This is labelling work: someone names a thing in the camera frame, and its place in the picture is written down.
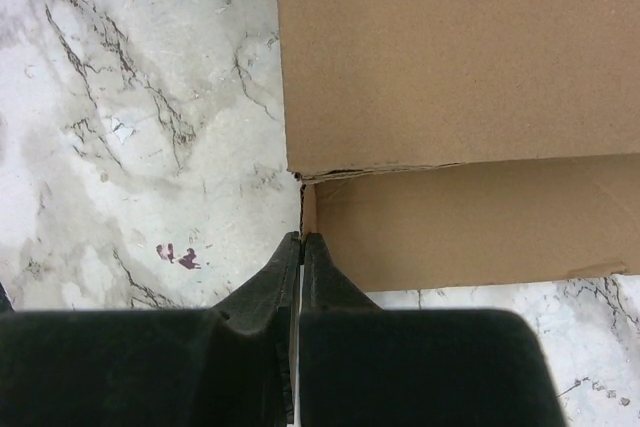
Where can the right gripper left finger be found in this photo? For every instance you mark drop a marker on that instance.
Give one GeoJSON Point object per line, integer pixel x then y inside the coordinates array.
{"type": "Point", "coordinates": [268, 301]}

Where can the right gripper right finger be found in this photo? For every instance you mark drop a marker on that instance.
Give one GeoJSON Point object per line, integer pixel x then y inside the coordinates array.
{"type": "Point", "coordinates": [329, 297]}

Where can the brown cardboard box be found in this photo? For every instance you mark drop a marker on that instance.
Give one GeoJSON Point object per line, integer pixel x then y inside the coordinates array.
{"type": "Point", "coordinates": [452, 143]}

